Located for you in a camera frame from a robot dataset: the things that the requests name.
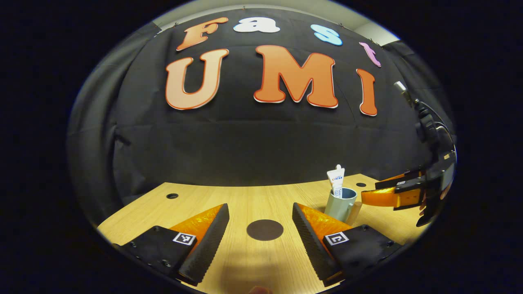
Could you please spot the wooden desktop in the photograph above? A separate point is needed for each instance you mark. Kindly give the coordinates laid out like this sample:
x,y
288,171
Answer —
x,y
245,200

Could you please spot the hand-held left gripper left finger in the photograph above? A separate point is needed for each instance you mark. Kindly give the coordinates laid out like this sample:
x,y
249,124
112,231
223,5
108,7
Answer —
x,y
206,247

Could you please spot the dark round coaster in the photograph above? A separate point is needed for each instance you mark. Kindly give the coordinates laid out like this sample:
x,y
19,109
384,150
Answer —
x,y
264,230

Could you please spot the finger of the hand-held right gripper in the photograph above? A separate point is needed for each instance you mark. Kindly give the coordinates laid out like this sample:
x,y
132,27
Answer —
x,y
408,188
404,179

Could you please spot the white toothpaste tube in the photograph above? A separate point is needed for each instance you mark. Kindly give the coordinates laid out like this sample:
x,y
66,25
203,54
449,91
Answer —
x,y
337,179

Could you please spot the black backdrop cloth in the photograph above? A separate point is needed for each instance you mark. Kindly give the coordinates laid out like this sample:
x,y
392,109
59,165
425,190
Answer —
x,y
253,143

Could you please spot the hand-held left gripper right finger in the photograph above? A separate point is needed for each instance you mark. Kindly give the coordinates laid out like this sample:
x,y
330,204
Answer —
x,y
310,245

